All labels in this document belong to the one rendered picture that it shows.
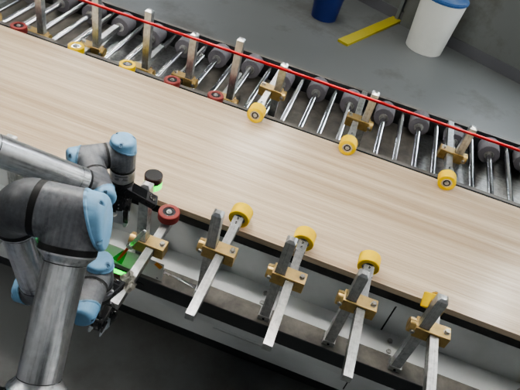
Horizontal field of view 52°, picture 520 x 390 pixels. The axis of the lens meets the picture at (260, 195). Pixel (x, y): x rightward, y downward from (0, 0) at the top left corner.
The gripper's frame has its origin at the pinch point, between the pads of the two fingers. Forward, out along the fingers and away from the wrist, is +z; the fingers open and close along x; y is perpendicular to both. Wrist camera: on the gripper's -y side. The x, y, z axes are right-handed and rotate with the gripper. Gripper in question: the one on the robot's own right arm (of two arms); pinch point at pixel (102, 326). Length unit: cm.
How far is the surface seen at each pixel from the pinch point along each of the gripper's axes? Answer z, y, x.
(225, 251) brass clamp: -14.3, -34.2, 26.2
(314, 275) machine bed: 5, -55, 59
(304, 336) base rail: 13, -33, 62
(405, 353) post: 1, -33, 96
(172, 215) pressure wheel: -7.9, -46.7, 2.0
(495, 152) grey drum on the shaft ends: 0, -180, 132
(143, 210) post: -19.6, -33.3, -3.9
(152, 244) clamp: -4.3, -33.5, 0.5
